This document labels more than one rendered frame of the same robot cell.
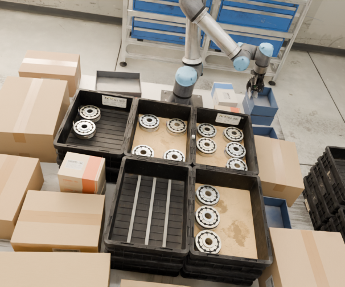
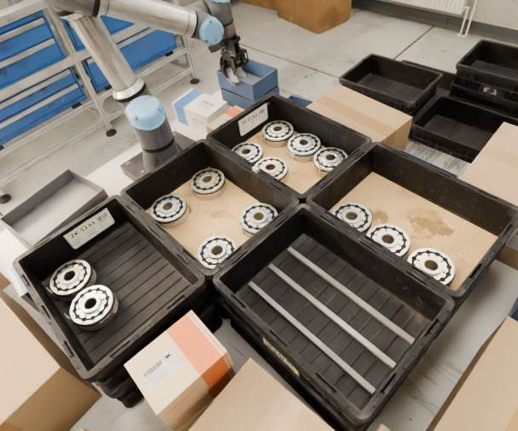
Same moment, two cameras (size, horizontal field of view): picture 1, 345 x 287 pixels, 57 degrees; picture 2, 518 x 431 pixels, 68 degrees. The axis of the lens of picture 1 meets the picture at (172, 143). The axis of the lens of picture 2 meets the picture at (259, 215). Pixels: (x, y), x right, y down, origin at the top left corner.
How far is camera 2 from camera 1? 0.64 m
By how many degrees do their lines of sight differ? 21
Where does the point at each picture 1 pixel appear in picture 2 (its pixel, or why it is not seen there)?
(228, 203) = (376, 205)
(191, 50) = (120, 73)
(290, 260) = not seen: outside the picture
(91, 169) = (196, 345)
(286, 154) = (350, 102)
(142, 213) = (318, 324)
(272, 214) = not seen: hidden behind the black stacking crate
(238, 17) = not seen: hidden behind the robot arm
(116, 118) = (117, 248)
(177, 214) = (353, 276)
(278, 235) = (474, 180)
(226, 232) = (420, 235)
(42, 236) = not seen: outside the picture
